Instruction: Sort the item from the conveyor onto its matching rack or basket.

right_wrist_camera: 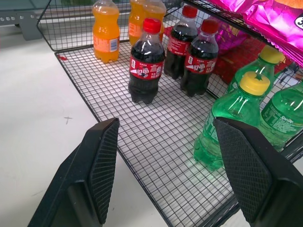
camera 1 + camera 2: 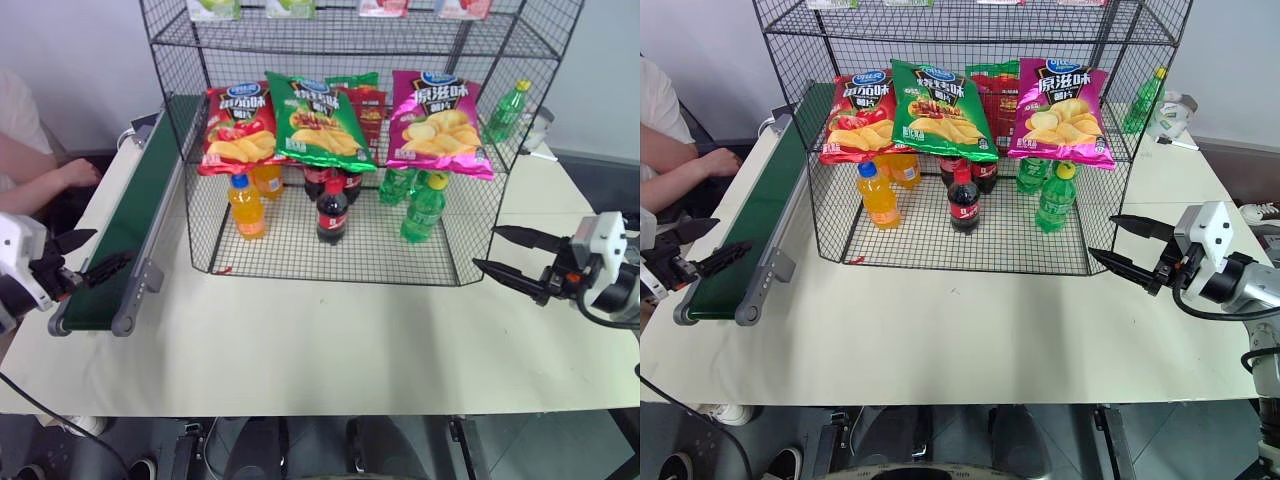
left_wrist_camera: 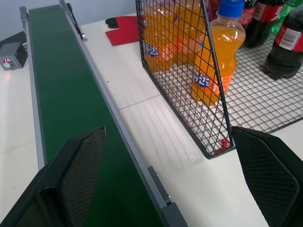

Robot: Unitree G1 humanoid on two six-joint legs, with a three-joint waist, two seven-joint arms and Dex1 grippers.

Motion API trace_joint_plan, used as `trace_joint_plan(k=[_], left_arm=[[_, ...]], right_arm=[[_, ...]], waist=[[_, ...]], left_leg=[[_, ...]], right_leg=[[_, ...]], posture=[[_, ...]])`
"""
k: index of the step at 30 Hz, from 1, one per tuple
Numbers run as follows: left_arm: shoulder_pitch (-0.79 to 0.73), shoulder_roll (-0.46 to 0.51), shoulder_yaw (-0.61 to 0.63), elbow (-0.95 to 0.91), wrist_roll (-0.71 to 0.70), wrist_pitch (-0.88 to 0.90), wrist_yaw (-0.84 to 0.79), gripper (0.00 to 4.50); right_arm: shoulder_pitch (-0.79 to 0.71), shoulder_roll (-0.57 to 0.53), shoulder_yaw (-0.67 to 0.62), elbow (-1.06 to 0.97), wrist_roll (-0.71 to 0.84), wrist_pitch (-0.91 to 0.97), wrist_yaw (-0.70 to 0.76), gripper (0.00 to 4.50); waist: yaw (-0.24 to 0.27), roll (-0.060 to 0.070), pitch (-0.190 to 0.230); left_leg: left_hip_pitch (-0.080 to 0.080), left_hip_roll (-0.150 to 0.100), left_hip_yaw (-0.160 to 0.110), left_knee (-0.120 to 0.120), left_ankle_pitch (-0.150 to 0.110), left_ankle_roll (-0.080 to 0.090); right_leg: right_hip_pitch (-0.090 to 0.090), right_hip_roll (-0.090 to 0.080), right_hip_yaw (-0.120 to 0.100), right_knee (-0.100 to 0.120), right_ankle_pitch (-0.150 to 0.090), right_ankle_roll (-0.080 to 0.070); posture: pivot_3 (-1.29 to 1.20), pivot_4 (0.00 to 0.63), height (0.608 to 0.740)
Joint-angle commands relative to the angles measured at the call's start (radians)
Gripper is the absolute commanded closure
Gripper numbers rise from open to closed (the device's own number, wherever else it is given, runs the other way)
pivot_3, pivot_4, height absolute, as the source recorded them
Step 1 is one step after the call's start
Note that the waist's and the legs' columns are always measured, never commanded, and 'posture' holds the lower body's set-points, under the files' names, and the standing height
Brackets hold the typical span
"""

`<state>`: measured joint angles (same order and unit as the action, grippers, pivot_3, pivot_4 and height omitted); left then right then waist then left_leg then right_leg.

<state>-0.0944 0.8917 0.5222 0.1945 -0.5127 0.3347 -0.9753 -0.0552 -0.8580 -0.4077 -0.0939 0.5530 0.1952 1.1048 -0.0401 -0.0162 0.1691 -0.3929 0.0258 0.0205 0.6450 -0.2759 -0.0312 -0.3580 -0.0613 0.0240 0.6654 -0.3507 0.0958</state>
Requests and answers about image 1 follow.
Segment orange soda bottle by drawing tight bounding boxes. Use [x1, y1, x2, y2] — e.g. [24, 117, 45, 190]
[92, 0, 120, 64]
[141, 0, 167, 44]
[128, 0, 148, 47]

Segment green Sprite bottle yellow cap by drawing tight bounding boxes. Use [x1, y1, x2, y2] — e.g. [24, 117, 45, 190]
[193, 71, 271, 171]
[257, 80, 303, 152]
[226, 44, 284, 100]

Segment pink snack bag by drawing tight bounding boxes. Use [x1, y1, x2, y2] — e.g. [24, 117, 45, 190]
[242, 0, 303, 69]
[210, 0, 269, 13]

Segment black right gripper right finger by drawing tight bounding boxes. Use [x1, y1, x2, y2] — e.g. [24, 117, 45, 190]
[214, 116, 303, 227]

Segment red snack package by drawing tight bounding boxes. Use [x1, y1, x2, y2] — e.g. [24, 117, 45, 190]
[209, 35, 268, 86]

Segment cola bottle red cap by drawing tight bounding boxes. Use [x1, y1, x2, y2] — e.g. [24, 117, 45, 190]
[179, 18, 220, 97]
[163, 5, 199, 80]
[128, 17, 166, 105]

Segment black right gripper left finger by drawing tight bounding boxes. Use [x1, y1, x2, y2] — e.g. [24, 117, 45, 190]
[27, 117, 120, 227]

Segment black wire rack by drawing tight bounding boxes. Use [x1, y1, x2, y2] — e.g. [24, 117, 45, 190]
[35, 0, 303, 227]

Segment magenta foil snack bag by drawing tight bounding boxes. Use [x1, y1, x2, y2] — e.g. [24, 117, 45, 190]
[214, 23, 249, 57]

